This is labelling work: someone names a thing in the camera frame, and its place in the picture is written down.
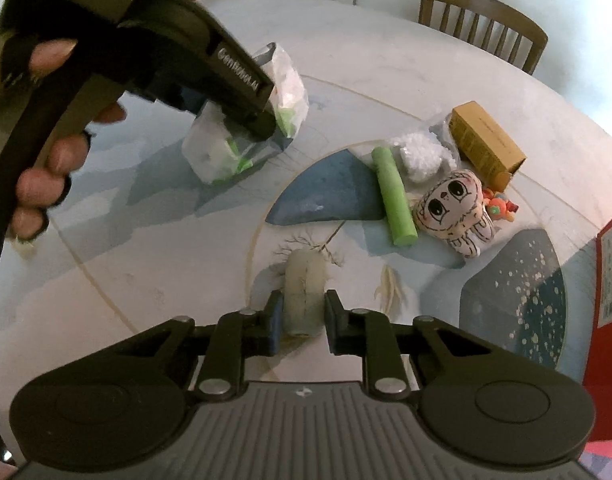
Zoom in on orange small toy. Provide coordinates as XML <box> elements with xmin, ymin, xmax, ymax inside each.
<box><xmin>483</xmin><ymin>188</ymin><xmax>519</xmax><ymax>222</ymax></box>

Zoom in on white translucent roll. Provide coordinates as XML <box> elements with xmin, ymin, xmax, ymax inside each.
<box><xmin>283</xmin><ymin>249</ymin><xmax>327</xmax><ymax>337</ymax></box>

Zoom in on bag of white beads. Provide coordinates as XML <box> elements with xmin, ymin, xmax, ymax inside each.
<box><xmin>391</xmin><ymin>130</ymin><xmax>458</xmax><ymax>184</ymax></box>

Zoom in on green marker pen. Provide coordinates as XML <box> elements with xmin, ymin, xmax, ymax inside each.
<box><xmin>371</xmin><ymin>146</ymin><xmax>417</xmax><ymax>247</ymax></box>

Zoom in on dark wooden chair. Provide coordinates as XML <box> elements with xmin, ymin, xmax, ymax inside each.
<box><xmin>419</xmin><ymin>0</ymin><xmax>548</xmax><ymax>75</ymax></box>

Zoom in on yellow cardboard box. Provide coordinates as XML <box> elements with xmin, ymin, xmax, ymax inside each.
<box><xmin>449</xmin><ymin>101</ymin><xmax>526</xmax><ymax>192</ymax></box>

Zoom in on red white cardboard box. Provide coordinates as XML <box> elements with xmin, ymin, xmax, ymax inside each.
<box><xmin>583</xmin><ymin>220</ymin><xmax>612</xmax><ymax>441</ymax></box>

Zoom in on clear plastic bag green items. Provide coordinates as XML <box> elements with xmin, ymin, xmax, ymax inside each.
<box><xmin>182</xmin><ymin>42</ymin><xmax>309</xmax><ymax>184</ymax></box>

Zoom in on cartoon face plush doll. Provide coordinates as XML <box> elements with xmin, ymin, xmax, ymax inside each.
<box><xmin>412</xmin><ymin>169</ymin><xmax>495</xmax><ymax>259</ymax></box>

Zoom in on person's left hand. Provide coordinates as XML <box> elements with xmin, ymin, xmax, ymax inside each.
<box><xmin>7</xmin><ymin>39</ymin><xmax>128</xmax><ymax>241</ymax></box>

